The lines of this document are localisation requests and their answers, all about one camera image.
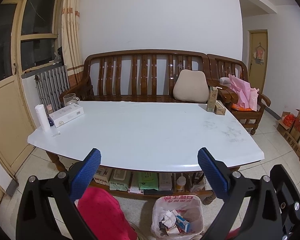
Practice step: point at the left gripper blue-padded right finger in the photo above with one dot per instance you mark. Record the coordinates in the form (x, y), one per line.
(216, 173)

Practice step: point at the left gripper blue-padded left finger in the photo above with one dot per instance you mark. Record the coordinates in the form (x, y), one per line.
(82, 173)

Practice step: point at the light blue medicine box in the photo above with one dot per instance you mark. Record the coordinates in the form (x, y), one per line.
(182, 223)

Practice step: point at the white tissue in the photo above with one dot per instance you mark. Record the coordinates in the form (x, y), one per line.
(169, 218)

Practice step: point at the white plastic trash bag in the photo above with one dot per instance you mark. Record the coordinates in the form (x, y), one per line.
(189, 207)

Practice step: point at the white yellow pill bottle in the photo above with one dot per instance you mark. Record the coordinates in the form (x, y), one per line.
(180, 184)

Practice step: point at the pale green wipes pack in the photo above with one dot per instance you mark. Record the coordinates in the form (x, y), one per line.
(119, 180)

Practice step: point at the white long box on shelf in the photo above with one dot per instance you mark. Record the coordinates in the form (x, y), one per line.
(165, 181)

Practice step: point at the white flat appliance box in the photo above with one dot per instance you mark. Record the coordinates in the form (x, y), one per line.
(66, 114)

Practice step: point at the small beige carton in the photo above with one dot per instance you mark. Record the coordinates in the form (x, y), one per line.
(219, 108)

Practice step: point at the green wet wipes pack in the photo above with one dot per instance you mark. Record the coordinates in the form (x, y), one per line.
(148, 181)

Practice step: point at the white-top wooden coffee table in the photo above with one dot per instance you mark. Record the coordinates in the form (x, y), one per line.
(150, 136)

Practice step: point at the glass mug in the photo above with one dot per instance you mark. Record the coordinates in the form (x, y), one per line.
(70, 98)

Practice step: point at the pink plastic bag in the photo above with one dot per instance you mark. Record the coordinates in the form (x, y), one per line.
(247, 96)

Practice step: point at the tall green carton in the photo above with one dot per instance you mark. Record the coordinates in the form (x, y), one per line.
(211, 102)

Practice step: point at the beige cushion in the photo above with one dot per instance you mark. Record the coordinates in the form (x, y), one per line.
(191, 86)

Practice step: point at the grey radiator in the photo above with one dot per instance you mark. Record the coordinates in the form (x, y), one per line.
(50, 84)

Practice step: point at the wooden armchair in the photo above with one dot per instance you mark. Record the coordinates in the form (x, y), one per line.
(220, 68)

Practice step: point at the long wooden bench sofa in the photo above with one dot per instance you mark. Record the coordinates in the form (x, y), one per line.
(131, 75)

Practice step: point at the beige curtain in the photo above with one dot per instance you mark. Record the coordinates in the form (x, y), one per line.
(71, 48)

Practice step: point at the yellow door with ornament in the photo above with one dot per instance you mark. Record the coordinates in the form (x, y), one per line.
(258, 56)

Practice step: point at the cardboard boxes by wall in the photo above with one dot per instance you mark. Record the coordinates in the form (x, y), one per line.
(289, 127)

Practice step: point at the window door frame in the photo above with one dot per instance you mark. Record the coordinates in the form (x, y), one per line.
(29, 32)

